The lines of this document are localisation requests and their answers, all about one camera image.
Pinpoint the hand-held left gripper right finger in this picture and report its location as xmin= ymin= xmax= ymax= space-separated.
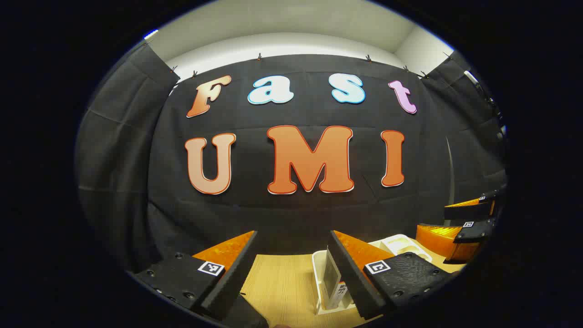
xmin=327 ymin=230 xmax=458 ymax=320

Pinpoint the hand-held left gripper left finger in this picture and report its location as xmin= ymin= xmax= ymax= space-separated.
xmin=133 ymin=230 xmax=259 ymax=322

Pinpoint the portrait cover book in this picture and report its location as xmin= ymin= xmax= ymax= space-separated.
xmin=321 ymin=248 xmax=351 ymax=311

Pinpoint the white bookshelf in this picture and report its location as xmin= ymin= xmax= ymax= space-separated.
xmin=312 ymin=234 xmax=433 ymax=316

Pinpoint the thin grey pole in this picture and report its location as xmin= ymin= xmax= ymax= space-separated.
xmin=445 ymin=136 xmax=455 ymax=202

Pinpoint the black backdrop cloth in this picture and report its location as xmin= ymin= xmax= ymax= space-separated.
xmin=75 ymin=43 xmax=508 ymax=274

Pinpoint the thin metal stand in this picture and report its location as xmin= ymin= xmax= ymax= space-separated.
xmin=462 ymin=68 xmax=506 ymax=137

